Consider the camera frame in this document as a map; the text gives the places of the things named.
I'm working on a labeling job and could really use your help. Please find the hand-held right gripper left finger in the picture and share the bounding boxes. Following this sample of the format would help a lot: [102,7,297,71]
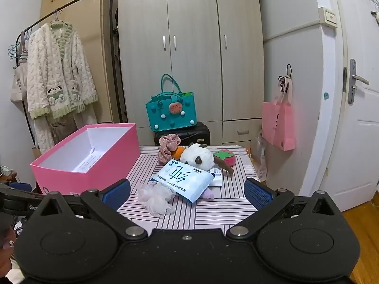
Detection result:
[30,178,148,241]

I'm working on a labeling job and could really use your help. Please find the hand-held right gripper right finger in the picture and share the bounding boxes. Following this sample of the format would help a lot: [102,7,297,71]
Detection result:
[226,178,345,240]

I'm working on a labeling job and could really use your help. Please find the pink cardboard box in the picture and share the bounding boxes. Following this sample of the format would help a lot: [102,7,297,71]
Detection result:
[30,123,141,196]

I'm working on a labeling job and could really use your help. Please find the white mesh bath sponge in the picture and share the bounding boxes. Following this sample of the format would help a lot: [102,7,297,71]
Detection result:
[136,179,176,218]

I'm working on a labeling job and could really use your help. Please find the small white wipes packet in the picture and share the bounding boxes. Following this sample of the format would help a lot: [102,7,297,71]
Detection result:
[208,167,223,187]

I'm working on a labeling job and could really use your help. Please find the strawberry plush toy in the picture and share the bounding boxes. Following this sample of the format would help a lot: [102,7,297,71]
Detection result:
[213,150,237,168]

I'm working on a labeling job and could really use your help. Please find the pink knitted scrunchie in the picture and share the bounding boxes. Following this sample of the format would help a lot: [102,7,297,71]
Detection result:
[158,134,179,165]

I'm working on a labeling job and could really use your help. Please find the blue white tissue packet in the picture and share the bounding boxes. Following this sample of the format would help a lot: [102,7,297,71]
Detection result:
[151,159,215,204]

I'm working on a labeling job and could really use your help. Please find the white brown plush toy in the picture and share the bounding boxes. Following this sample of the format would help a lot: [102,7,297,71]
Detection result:
[179,143,235,177]

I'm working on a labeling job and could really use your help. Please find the person's left hand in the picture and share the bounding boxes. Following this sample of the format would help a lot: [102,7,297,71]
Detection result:
[0,229,16,273]

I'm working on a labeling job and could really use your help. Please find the clear plastic bag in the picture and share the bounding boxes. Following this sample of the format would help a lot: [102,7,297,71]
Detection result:
[254,129,269,183]

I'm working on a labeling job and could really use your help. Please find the striped tablecloth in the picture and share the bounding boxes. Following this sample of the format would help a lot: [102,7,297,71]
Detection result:
[116,145,262,230]

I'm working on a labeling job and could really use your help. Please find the white printed paper sheet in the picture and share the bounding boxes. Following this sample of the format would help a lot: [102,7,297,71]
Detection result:
[72,147,103,174]

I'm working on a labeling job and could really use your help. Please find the pink shopping bag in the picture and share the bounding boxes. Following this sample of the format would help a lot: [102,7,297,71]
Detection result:
[262,76,297,151]

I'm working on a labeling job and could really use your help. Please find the black suitcase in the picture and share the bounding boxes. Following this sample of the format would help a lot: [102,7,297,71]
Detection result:
[154,121,211,146]

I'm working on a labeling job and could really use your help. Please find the teal felt handbag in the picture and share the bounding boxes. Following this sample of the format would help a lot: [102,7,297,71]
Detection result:
[145,74,199,132]

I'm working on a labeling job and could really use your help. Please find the beige canvas tote bag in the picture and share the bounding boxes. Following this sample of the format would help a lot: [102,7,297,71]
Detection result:
[11,65,29,105]

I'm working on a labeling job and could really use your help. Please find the white door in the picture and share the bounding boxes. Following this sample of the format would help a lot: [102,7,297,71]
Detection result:
[324,0,379,212]

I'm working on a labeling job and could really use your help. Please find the fluffy white green robe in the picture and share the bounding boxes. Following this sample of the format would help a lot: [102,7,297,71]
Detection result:
[26,22,99,155]

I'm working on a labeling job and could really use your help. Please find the black clothes rack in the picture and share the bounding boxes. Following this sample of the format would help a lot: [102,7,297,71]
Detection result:
[20,0,128,125]

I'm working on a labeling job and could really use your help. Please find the light wooden cabinet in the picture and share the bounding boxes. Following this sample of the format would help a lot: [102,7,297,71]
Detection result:
[40,0,119,125]

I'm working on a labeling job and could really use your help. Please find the blue clothes hangers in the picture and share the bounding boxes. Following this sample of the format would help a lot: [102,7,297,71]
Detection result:
[7,27,32,63]

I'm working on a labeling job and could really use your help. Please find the beige wardrobe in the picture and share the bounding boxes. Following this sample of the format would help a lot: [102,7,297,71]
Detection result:
[115,0,265,146]

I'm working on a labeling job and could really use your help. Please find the metal door handle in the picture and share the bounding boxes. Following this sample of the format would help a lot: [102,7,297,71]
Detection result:
[347,59,370,105]

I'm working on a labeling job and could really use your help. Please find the wall light switch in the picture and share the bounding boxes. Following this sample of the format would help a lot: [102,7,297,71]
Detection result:
[318,7,338,28]

